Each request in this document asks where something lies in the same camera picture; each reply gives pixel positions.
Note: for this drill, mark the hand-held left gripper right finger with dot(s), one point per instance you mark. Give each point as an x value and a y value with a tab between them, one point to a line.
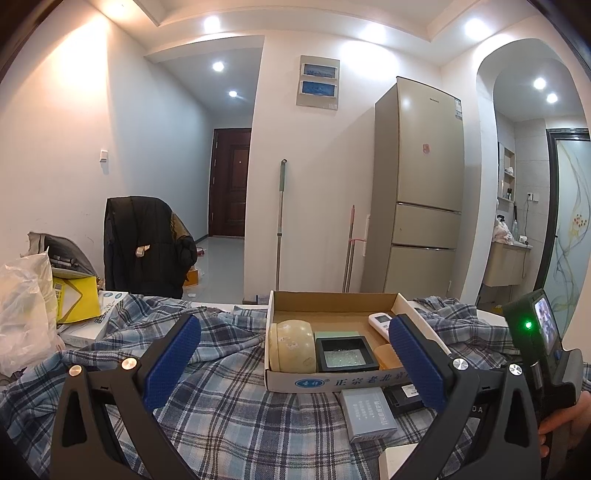
415	364

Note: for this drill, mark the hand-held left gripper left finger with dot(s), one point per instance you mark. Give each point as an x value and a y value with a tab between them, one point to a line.
173	355

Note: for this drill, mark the orange translucent plastic box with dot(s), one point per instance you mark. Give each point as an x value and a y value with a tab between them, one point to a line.
388	356

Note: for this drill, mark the white remote control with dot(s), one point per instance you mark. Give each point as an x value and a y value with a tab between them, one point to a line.
381	325

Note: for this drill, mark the black square tray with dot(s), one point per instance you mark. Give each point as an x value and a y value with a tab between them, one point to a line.
346	355

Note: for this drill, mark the pale green box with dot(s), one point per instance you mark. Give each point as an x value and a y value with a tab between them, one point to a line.
337	335

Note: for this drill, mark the shallow cardboard box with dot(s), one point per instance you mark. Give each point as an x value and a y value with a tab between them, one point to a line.
323	383

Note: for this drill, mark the round cream tin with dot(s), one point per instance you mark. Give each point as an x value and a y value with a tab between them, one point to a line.
293	346

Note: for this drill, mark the person's right hand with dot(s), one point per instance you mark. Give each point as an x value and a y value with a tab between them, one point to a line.
570	417

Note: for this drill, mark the small black box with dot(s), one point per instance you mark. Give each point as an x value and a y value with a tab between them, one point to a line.
401	399

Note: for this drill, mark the small grey box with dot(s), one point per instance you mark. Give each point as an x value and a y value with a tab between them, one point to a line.
369	415

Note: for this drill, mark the blue plaid shirt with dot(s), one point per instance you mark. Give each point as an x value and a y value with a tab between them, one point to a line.
240	406

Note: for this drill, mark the white box with blue print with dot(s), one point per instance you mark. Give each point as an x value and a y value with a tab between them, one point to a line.
94	318

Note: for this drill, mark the beige sink cabinet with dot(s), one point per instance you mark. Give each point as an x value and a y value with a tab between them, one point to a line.
505	265

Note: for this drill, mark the small white box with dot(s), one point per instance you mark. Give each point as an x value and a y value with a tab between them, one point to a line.
395	464

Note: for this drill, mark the yellow envelope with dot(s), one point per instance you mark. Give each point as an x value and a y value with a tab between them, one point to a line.
78	300

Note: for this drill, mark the black jacket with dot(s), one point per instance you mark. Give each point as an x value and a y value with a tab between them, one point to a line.
138	249

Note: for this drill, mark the light cloth bundle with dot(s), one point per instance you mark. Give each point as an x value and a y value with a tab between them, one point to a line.
502	230

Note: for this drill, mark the frosted glass door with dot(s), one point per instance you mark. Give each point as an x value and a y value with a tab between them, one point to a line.
570	221

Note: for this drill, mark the grey bag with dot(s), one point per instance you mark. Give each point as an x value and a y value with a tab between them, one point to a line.
64	256

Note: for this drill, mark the white plastic bag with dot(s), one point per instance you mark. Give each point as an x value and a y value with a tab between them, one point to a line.
25	314

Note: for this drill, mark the dark brown door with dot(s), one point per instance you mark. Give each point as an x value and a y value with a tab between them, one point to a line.
230	184

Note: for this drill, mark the beige refrigerator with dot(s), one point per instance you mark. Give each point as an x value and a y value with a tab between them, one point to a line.
420	184

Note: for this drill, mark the grey electrical panel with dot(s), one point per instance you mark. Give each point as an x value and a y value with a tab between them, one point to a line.
317	82

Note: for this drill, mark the white wall panel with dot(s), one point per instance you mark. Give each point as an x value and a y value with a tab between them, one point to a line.
366	235

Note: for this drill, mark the wall niche shelf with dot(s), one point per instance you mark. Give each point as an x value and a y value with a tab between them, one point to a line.
508	174

